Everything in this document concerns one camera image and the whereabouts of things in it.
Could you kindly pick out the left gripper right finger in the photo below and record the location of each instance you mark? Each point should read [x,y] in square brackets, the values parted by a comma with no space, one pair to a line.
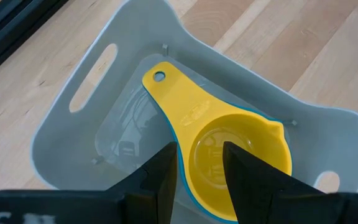
[250,186]

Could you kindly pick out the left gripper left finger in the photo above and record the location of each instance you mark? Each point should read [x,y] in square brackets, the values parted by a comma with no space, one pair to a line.
[154,193]

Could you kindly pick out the teal measuring cup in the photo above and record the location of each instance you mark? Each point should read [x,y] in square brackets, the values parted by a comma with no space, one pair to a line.
[181,175]

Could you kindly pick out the yellow measuring cup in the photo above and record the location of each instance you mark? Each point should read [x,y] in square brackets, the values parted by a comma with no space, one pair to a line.
[194,102]

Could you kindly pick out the grey plastic basket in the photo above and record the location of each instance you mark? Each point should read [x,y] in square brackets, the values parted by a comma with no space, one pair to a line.
[73,146]

